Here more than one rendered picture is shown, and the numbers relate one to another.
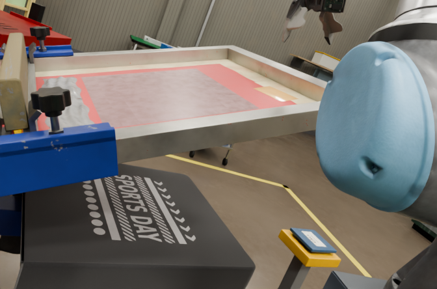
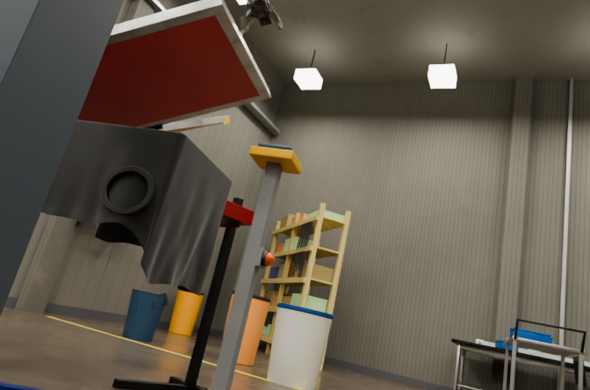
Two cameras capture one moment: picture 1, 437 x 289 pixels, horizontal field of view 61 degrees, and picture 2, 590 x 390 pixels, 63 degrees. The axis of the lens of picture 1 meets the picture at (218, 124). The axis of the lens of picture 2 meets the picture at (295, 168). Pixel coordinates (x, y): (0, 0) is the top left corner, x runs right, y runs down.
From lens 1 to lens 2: 1.67 m
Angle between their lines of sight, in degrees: 56
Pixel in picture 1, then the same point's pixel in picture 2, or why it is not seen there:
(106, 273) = (82, 125)
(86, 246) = not seen: hidden behind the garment
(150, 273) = (105, 127)
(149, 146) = not seen: hidden behind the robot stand
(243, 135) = (135, 25)
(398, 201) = not seen: outside the picture
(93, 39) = (415, 357)
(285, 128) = (159, 18)
